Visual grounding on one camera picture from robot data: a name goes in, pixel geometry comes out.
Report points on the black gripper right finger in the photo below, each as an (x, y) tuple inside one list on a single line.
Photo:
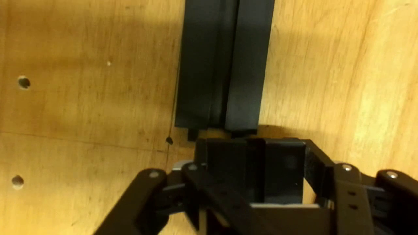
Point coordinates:
[(386, 204)]

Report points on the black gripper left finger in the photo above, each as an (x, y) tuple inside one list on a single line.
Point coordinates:
[(155, 195)]

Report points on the black long pad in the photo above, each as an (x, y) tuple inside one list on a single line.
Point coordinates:
[(223, 66)]

